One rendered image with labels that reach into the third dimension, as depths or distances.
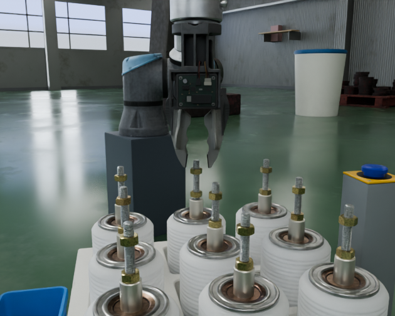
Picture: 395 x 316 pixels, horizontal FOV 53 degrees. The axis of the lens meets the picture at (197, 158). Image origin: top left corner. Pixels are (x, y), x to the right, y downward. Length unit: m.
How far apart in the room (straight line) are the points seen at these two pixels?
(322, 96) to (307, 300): 4.17
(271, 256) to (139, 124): 0.70
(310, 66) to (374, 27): 6.18
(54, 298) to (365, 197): 0.54
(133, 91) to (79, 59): 10.95
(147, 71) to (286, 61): 11.06
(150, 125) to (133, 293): 0.79
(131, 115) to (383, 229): 0.74
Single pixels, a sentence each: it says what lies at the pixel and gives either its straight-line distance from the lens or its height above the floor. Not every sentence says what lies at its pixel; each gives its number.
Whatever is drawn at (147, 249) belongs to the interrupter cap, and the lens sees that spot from 0.54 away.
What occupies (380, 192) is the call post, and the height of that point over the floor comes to 0.30.
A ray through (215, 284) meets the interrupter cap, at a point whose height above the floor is 0.25.
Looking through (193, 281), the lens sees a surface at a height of 0.22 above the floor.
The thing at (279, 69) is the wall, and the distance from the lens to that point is 12.33.
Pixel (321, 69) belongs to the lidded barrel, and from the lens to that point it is 4.56.
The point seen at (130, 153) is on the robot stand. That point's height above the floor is 0.26.
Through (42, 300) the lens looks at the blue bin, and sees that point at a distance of 0.77.
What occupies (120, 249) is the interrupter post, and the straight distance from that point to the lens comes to 0.52.
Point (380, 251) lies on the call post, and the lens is 0.73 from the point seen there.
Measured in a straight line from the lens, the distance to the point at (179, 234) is 0.63.
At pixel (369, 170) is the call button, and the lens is 0.70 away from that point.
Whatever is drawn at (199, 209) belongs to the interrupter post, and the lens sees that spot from 0.64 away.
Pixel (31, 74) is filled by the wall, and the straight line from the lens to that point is 11.70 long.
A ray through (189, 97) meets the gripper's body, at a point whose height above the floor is 0.45.
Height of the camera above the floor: 0.48
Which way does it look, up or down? 12 degrees down
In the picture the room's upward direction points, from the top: straight up
